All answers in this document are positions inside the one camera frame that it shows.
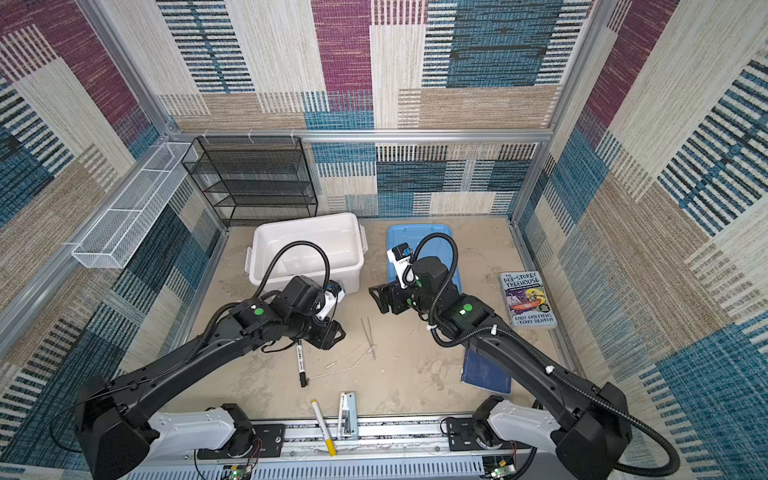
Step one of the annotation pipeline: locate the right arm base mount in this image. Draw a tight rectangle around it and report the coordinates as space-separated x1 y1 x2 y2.
439 395 532 452

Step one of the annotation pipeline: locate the colourful treehouse book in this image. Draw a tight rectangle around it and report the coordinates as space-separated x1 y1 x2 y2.
499 271 557 329

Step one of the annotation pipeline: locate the black corrugated right cable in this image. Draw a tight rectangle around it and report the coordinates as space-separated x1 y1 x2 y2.
407 232 682 478

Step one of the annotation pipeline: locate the white yellow marker pen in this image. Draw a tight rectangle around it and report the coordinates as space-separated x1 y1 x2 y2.
311 399 337 456

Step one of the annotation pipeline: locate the black wire mesh shelf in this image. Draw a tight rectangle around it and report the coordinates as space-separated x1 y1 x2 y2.
181 136 318 227

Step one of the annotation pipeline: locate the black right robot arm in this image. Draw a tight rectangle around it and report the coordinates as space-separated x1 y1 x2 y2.
369 257 632 479

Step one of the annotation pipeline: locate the black corrugated cable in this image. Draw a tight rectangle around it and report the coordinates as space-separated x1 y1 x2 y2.
251 240 332 301
407 232 682 478

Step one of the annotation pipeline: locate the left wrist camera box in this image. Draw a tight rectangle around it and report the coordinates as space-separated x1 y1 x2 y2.
316 280 346 322

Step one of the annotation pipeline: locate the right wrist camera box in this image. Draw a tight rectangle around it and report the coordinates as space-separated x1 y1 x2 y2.
387 243 412 289

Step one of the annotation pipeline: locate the blue plastic bin lid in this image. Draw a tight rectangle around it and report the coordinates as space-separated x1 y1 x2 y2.
387 224 461 299

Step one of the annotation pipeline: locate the black marker pen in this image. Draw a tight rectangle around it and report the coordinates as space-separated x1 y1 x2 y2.
295 340 308 388

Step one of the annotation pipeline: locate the white plastic storage bin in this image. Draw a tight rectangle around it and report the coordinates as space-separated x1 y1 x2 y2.
244 213 368 294

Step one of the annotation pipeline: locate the dark blue book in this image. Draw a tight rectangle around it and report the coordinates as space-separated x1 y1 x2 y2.
461 350 512 395

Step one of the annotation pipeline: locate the metal clamp bracket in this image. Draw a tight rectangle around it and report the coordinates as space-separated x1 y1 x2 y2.
336 392 359 440

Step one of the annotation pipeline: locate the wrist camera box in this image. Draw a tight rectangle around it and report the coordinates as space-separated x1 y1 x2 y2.
387 243 412 289
316 280 346 322

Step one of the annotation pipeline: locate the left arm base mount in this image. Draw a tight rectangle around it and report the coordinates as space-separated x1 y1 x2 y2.
196 403 286 461

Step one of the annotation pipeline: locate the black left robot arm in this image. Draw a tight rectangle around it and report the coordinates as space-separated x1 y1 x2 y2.
74 275 346 479

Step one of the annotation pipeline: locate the white wire mesh basket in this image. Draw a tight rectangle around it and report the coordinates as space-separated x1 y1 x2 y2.
72 142 190 269

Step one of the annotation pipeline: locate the black corrugated left cable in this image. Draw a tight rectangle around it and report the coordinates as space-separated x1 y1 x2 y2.
251 240 332 301

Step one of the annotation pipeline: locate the clear glass stirring rod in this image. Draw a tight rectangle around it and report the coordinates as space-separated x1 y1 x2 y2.
308 353 391 380

